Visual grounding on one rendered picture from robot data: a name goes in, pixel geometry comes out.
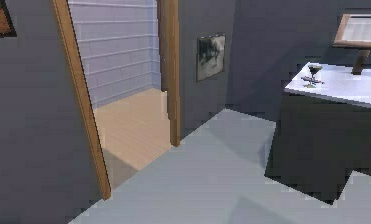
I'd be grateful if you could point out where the dark grey framed picture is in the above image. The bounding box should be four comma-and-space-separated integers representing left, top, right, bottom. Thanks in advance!
196, 33, 227, 83

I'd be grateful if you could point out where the wooden room door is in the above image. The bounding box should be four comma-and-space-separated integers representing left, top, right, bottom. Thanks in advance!
156, 0, 169, 93

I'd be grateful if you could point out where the small dark cup ornament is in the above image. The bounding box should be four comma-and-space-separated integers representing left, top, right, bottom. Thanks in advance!
300, 63, 326, 89

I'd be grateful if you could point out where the dark cabinet with white top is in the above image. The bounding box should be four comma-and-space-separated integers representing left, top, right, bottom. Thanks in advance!
264, 61, 371, 205

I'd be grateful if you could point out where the brown framed picture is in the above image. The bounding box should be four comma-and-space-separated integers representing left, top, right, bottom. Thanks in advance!
0, 0, 18, 38

